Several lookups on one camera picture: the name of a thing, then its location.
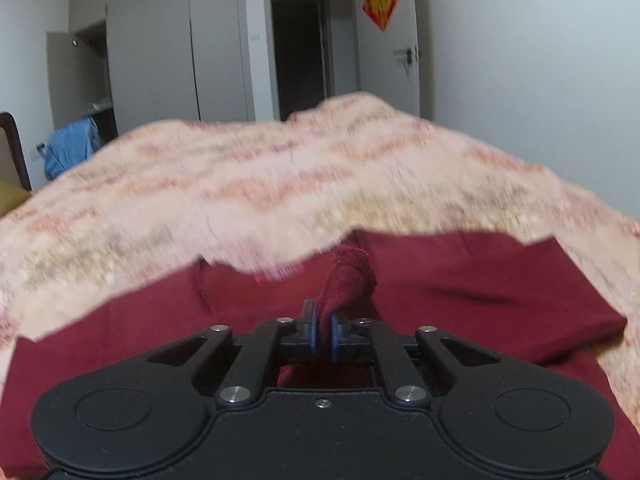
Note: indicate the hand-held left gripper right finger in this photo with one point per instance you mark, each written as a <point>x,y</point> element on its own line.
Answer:
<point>336,335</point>

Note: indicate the dark red garment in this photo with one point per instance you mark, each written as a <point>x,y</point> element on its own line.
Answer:
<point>500,285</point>

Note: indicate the white wardrobe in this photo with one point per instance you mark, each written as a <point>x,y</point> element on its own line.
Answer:
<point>150,60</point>

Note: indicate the blue cloth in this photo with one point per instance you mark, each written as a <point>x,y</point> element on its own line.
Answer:
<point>70,147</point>

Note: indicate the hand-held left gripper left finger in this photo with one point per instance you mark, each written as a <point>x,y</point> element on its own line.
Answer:
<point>311,332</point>

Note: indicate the pink floral blanket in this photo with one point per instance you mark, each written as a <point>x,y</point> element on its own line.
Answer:
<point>250,185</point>

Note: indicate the red diamond door decoration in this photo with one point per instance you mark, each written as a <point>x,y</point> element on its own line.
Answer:
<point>381,1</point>

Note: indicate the white room door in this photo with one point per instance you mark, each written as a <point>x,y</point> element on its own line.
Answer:
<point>385,75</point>

